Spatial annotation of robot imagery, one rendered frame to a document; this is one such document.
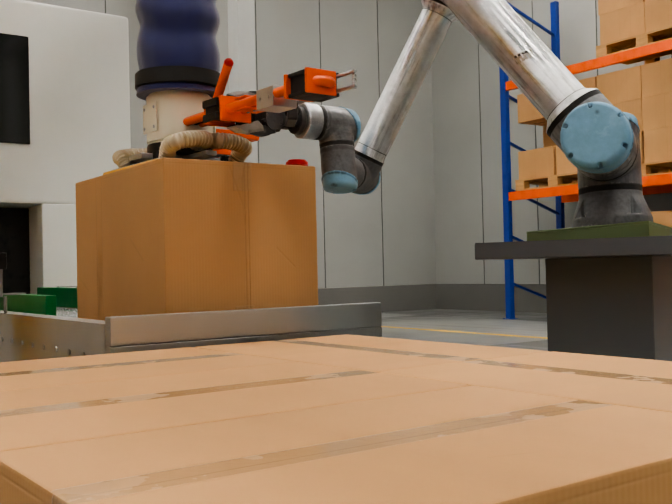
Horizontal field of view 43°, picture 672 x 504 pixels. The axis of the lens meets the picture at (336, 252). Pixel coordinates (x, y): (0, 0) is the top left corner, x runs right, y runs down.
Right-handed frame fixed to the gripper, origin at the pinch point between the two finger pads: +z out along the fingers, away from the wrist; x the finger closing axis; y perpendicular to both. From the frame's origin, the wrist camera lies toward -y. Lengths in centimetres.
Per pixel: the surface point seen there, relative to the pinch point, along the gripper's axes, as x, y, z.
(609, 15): 241, 414, -717
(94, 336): -51, -3, 35
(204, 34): 22.5, 18.5, -2.3
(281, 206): -22.5, -4.7, -10.4
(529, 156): 95, 537, -721
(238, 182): -17.3, -4.3, 1.1
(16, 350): -58, 54, 35
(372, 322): -51, -12, -32
